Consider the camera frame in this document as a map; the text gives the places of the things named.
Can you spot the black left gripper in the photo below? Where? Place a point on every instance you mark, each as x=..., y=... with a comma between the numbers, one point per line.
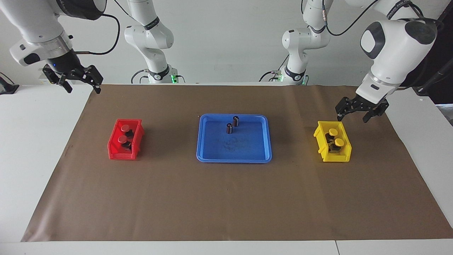
x=362, y=105

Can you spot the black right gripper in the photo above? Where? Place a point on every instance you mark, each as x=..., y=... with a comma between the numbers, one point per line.
x=69, y=67

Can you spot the yellow push button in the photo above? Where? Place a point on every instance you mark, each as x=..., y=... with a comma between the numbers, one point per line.
x=333, y=131
x=339, y=142

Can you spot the red push button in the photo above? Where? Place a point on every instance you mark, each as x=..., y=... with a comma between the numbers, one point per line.
x=125, y=127
x=122, y=139

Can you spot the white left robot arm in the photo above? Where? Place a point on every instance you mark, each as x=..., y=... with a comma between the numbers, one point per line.
x=396, y=53

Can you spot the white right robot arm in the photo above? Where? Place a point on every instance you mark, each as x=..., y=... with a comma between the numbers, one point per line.
x=35, y=21

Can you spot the yellow plastic bin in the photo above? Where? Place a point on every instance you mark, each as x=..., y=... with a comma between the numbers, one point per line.
x=338, y=157

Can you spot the red plastic bin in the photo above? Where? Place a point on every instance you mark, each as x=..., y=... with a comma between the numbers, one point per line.
x=122, y=154

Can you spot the small box green light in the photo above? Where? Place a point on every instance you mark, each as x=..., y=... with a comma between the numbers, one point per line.
x=277, y=76
x=173, y=78

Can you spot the black background panel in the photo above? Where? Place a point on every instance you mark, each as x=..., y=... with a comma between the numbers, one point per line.
x=446, y=53

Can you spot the black cylindrical capacitor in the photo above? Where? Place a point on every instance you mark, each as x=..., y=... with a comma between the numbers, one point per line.
x=229, y=129
x=235, y=121

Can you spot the blue plastic tray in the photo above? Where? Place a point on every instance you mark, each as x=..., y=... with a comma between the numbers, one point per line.
x=216, y=148

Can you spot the brown paper table mat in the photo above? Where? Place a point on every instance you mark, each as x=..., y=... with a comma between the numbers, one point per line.
x=177, y=198

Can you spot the black clamp mount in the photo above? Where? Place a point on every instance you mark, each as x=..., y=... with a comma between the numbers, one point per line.
x=7, y=88

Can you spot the black camera stand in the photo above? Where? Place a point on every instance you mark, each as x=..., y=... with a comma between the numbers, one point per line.
x=430, y=85

